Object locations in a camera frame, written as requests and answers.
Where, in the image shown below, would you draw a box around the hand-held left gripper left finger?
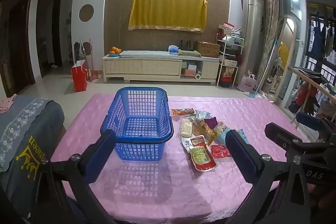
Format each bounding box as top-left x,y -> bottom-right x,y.
34,130 -> 117,224

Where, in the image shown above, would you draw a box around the pink quilted blanket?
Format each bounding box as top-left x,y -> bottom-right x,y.
50,93 -> 309,224

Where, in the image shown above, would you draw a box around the light blue pastry packet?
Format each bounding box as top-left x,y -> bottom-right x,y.
214,122 -> 248,147

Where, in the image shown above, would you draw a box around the green folded cloth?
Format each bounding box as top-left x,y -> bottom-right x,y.
178,49 -> 201,56

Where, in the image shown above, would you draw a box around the grey lace sofa cover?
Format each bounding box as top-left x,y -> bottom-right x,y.
0,95 -> 54,172

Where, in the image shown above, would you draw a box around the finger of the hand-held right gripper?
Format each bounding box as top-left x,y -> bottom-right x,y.
296,112 -> 336,141
264,122 -> 336,161

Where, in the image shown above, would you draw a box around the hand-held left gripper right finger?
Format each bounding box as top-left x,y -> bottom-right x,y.
225,130 -> 315,224

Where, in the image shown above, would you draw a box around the cardboard box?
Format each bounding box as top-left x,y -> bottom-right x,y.
197,41 -> 221,58

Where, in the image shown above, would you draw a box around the blue plastic basket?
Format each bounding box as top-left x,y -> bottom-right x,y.
100,87 -> 174,161

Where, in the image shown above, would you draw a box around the blue mop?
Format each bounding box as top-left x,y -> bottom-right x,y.
247,39 -> 279,98

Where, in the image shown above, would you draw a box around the dark wooden door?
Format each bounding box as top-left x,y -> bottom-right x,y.
35,0 -> 63,77
0,0 -> 34,97

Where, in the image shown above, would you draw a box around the orange snack packet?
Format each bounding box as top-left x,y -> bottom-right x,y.
171,108 -> 195,117

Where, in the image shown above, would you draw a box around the pink cloth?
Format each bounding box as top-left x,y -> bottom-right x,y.
0,94 -> 17,114

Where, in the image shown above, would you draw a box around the standing air conditioner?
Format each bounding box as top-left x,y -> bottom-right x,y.
242,0 -> 264,77

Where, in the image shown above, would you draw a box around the red gift bag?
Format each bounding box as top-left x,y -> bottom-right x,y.
71,59 -> 89,93

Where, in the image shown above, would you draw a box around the white shelf rack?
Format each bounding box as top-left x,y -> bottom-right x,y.
217,30 -> 243,88

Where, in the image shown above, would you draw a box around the silver snack packet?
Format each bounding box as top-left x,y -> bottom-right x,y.
195,110 -> 212,120

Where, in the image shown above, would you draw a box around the black router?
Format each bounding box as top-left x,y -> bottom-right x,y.
180,40 -> 195,51

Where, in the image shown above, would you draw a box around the yellow cloth cover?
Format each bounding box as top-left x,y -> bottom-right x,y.
128,0 -> 208,33

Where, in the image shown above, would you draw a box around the yellow snack packet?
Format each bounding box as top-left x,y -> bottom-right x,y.
192,119 -> 218,144

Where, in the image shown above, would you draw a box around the arched floor mirror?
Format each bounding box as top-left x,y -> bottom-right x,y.
273,15 -> 298,104

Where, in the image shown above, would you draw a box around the hanging clothes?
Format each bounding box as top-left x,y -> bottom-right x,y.
306,4 -> 336,62

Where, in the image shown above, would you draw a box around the clear cracker packet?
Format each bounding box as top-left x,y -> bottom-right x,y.
179,119 -> 194,138

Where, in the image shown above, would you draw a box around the purple snack packet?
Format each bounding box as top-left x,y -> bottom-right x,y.
204,117 -> 218,130

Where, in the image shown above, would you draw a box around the small red snack packet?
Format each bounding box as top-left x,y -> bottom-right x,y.
211,145 -> 232,159

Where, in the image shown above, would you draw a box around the beige curtain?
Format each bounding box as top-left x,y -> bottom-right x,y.
260,0 -> 279,83

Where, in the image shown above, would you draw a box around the pink bag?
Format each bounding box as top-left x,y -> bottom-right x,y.
238,70 -> 258,92

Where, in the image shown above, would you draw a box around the pile of clothes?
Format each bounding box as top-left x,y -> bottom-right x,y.
289,80 -> 336,119

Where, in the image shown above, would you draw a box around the beige TV cabinet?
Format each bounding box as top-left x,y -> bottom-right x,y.
102,50 -> 221,83

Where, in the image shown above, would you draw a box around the red label sausage packet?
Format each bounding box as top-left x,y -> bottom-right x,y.
181,135 -> 218,171

